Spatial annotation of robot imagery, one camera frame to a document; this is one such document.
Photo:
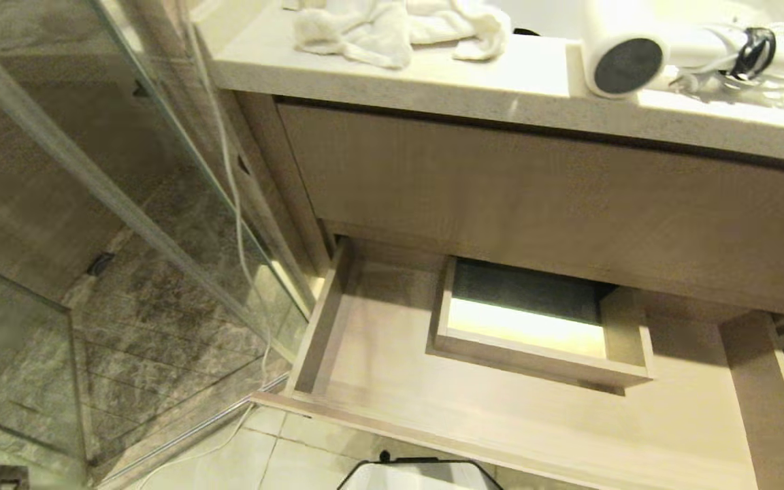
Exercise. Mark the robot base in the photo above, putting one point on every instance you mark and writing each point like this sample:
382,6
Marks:
419,474

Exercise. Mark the open wooden drawer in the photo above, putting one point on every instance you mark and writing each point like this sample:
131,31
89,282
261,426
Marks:
535,408

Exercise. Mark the white hair dryer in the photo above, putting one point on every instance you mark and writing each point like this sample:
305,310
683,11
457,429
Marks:
698,49

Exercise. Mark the wooden vanity cabinet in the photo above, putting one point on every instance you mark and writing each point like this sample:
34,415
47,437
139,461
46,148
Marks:
535,170

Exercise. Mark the glass shower door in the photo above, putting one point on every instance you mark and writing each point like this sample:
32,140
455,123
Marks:
181,224

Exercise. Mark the white towel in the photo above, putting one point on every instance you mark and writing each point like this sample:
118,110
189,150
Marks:
378,27

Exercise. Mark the glass shower panel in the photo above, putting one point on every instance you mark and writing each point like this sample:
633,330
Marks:
18,361

